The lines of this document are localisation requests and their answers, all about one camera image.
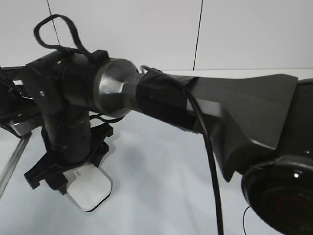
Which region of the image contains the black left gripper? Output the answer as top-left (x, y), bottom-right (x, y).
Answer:
top-left (0, 67), bottom-right (44, 136)

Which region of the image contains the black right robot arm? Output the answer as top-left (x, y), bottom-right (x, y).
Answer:
top-left (21, 51), bottom-right (313, 235)

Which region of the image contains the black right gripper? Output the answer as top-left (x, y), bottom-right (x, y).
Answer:
top-left (24, 123), bottom-right (113, 195)

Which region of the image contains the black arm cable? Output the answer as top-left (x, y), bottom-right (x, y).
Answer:
top-left (33, 14), bottom-right (224, 235)

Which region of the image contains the white rectangular whiteboard eraser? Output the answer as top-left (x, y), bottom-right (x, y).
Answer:
top-left (64, 163), bottom-right (112, 212)

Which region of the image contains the whiteboard with aluminium frame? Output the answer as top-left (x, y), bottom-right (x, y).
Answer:
top-left (0, 111), bottom-right (313, 235)

